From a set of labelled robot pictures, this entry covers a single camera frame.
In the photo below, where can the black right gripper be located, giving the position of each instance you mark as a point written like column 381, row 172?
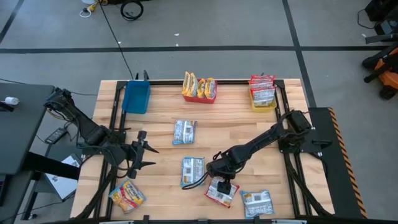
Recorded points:
column 224, row 169

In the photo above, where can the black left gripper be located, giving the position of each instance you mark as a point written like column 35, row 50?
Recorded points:
column 135, row 155

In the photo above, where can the red Maruchan noodle pack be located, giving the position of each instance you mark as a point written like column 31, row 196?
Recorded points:
column 212, row 191
column 262, row 77
column 263, row 97
column 261, row 84

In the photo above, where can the blue Maruchan noodle pack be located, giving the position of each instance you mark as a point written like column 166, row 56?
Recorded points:
column 257, row 203
column 185, row 132
column 192, row 170

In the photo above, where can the orange-red printed noodle pack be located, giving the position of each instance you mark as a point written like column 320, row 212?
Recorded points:
column 127, row 196

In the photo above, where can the blue plastic bin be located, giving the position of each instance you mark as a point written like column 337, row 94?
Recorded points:
column 136, row 98

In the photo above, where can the yellow Maruchan noodle pack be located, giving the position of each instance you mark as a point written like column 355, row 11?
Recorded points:
column 210, row 88
column 201, row 88
column 186, row 83
column 193, row 85

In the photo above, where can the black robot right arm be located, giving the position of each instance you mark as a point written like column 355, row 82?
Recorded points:
column 264, row 138

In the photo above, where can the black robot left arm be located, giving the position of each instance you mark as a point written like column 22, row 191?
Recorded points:
column 81, row 119

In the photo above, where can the yellow plastic bin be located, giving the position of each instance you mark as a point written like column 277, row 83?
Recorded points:
column 262, row 109

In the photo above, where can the red plastic bin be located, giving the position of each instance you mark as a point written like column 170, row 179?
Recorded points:
column 199, row 100

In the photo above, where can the white paper booklet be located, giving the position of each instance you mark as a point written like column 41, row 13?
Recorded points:
column 62, row 183

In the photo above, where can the black power adapter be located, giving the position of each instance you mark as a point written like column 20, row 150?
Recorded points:
column 56, row 136

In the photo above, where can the black beam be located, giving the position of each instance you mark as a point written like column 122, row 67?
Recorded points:
column 49, row 165

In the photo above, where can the black platform hazard stripe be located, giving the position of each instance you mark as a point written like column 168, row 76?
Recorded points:
column 339, row 174

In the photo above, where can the black side desk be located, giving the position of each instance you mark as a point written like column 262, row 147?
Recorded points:
column 21, row 140

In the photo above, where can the white roll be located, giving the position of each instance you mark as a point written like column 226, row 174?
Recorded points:
column 12, row 100

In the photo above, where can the yellow white extension plug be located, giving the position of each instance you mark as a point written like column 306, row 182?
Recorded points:
column 92, row 6

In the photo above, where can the orange black floor machine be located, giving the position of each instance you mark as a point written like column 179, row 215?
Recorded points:
column 388, row 77

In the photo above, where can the black equipment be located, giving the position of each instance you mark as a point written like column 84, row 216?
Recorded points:
column 384, row 12

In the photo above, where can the black aluminium station frame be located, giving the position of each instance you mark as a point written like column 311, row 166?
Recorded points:
column 168, row 82

